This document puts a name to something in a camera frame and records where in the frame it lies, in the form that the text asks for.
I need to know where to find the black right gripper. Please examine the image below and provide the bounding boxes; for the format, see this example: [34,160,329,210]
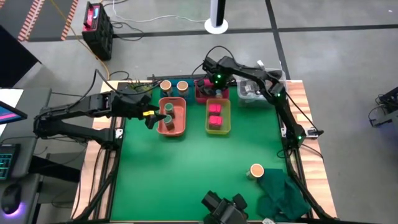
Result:
[197,56,233,97]

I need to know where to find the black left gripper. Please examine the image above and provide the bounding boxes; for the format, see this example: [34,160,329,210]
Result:
[123,92,168,131]

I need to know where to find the green herb bottle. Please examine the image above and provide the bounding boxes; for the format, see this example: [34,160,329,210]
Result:
[164,102,176,118]
[162,114,175,131]

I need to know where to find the pink blocks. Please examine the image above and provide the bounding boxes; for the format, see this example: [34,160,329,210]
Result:
[208,115,223,131]

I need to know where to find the pink plastic bin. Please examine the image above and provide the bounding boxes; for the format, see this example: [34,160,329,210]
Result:
[194,78,230,105]

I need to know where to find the blue plastic bin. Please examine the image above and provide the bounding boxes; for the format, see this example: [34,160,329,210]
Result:
[159,78,196,105]

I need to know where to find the orange plastic basket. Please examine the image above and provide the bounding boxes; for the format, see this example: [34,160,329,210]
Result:
[156,96,187,137]

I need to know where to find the yellow translucent plastic bin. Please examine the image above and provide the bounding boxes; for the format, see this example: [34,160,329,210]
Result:
[205,98,232,136]

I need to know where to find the clear plastic storage bin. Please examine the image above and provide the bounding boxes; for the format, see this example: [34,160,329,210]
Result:
[236,68,287,108]

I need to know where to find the green table mat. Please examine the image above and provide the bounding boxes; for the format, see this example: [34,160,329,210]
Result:
[109,85,300,222]

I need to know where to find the pole stand with white base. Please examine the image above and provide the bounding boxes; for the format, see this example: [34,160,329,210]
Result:
[203,0,229,35]

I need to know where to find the black and red equipment case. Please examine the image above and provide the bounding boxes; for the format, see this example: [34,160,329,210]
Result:
[81,1,114,62]

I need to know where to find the small black white adapter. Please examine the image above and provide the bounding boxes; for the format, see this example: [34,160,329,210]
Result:
[306,126,325,138]

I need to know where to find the dark grey desk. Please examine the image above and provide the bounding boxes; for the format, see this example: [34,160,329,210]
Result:
[0,87,53,224]

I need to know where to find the dark green cloth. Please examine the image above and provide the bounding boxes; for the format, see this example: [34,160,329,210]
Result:
[256,167,312,222]

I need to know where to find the computer monitor with blue screen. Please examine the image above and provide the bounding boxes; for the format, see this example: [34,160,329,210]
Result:
[0,100,29,126]

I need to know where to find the white paper sheet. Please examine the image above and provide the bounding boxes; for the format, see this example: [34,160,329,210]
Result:
[0,88,24,108]

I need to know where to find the black floor mat orange stripes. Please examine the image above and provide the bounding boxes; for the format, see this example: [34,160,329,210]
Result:
[0,0,79,43]

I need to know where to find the black partition panel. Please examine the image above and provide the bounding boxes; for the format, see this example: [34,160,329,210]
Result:
[0,24,42,88]

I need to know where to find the backlit black keyboard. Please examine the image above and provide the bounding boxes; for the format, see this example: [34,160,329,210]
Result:
[0,143,21,181]

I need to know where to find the black computer mouse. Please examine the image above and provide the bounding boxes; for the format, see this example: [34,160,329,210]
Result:
[0,183,23,215]

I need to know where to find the black equipment on floor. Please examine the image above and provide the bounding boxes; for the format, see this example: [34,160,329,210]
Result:
[368,86,398,128]

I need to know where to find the yellow cable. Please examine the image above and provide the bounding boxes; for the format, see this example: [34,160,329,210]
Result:
[49,0,111,80]

